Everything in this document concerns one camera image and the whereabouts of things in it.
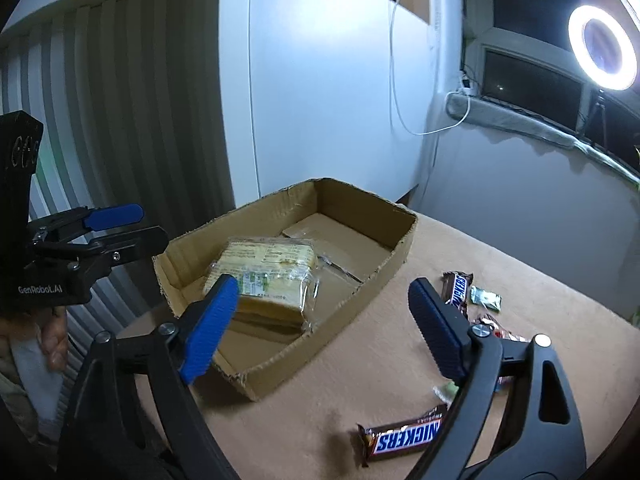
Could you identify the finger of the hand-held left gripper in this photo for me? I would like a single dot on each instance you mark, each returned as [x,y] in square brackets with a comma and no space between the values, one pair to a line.
[135,242]
[112,216]

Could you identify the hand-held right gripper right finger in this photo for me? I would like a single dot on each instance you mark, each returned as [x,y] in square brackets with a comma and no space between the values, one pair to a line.
[435,325]

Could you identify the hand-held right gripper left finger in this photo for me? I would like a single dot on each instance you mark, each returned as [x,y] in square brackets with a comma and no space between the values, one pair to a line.
[212,325]

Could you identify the small brown chocolate bar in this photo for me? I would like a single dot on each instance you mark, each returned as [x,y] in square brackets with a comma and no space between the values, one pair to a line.
[457,290]

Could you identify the small green candy packet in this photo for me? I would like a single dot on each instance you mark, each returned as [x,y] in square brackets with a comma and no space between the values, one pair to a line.
[485,297]

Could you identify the red candy wrapper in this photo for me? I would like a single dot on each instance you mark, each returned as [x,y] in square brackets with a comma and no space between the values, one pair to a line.
[492,327]

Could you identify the yellow green candy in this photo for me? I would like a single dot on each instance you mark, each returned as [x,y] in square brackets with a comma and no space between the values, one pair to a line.
[445,392]

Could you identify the cardboard box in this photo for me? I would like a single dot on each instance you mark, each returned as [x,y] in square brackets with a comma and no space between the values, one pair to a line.
[280,372]

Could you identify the large brown chocolate bar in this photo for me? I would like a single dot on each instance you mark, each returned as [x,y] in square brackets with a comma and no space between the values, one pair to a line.
[405,437]

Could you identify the person's left hand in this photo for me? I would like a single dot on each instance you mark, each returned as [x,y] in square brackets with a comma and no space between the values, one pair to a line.
[54,340]

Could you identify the clear cracker packet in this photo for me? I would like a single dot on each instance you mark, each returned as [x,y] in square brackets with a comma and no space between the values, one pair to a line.
[270,260]

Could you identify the grey window sill cover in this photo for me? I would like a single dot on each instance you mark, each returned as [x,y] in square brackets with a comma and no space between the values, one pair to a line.
[500,117]

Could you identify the white power adapter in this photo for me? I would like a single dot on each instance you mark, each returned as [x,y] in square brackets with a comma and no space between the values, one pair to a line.
[467,85]

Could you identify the white framed window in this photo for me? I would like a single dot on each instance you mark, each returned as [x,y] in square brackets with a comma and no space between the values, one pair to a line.
[530,80]

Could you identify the black tripod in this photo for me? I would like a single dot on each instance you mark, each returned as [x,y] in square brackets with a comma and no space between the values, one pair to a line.
[597,115]

